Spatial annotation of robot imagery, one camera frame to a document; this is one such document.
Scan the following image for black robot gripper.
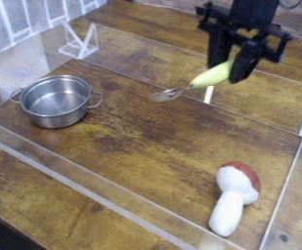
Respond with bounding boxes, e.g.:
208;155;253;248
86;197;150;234
196;0;292;84

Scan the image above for small stainless steel pot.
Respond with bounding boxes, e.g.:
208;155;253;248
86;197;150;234
10;75;104;129

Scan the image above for clear acrylic front barrier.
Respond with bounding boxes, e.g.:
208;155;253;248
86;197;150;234
0;126;244;250

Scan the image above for plush mushroom toy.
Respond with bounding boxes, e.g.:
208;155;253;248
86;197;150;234
209;161;261;237

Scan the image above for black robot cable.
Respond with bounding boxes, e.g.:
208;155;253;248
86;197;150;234
277;0;302;10

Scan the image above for clear acrylic triangle stand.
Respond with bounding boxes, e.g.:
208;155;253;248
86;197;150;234
58;22;100;60

